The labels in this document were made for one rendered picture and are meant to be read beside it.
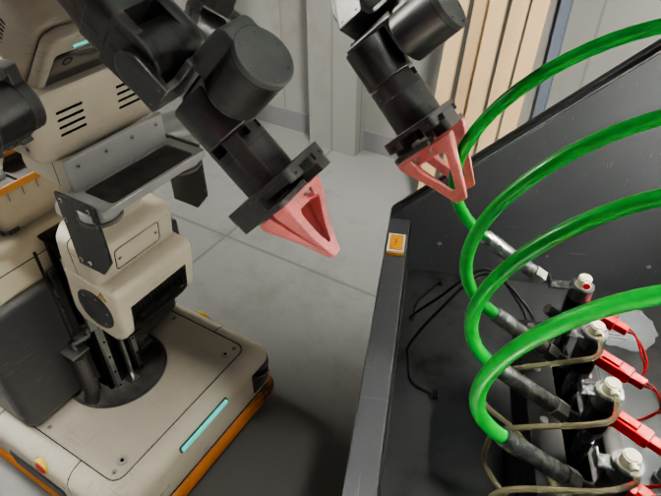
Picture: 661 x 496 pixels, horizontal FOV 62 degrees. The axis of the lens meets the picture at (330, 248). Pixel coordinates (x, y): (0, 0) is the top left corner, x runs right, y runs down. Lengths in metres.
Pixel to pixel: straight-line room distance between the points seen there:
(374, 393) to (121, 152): 0.63
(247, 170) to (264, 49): 0.11
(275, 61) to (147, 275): 0.80
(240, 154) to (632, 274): 0.84
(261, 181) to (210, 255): 1.99
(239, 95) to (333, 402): 1.53
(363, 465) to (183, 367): 1.07
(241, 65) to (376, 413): 0.47
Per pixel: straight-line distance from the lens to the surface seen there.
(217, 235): 2.61
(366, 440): 0.72
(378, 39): 0.63
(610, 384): 0.63
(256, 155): 0.52
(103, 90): 1.06
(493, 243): 0.69
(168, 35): 0.55
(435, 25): 0.60
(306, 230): 0.53
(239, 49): 0.47
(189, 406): 1.62
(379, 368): 0.79
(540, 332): 0.45
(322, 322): 2.15
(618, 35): 0.59
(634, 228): 1.11
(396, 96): 0.62
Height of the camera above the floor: 1.56
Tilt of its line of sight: 39 degrees down
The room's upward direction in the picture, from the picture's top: straight up
